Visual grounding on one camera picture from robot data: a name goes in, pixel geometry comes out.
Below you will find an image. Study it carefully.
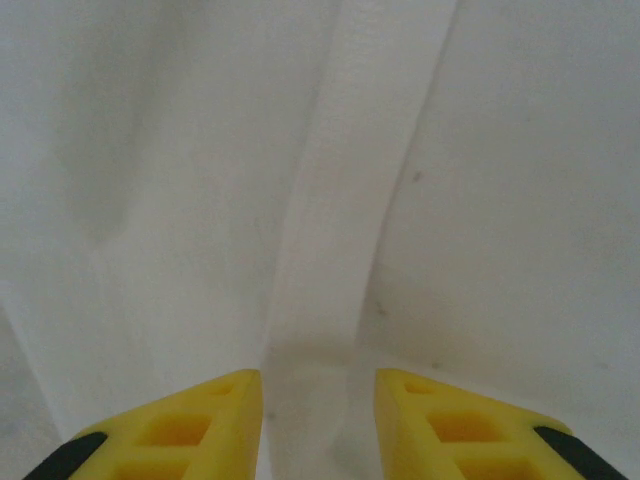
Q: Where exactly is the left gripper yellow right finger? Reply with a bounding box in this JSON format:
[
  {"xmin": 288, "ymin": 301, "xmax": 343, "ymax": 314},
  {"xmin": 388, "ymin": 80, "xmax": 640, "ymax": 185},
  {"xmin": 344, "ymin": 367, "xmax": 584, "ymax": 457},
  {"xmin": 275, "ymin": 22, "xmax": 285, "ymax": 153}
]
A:
[{"xmin": 374, "ymin": 368, "xmax": 631, "ymax": 480}]

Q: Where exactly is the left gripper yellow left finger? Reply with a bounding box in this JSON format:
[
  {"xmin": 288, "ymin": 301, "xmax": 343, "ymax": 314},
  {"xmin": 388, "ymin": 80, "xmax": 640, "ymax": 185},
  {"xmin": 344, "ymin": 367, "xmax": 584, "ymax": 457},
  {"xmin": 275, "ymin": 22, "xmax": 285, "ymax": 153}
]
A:
[{"xmin": 19, "ymin": 368, "xmax": 265, "ymax": 480}]

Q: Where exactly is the white t-shirt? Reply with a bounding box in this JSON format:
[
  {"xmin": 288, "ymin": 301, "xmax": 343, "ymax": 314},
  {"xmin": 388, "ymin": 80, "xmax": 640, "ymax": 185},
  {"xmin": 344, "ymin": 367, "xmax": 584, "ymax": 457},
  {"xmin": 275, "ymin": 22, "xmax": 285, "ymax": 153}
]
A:
[{"xmin": 0, "ymin": 0, "xmax": 640, "ymax": 480}]

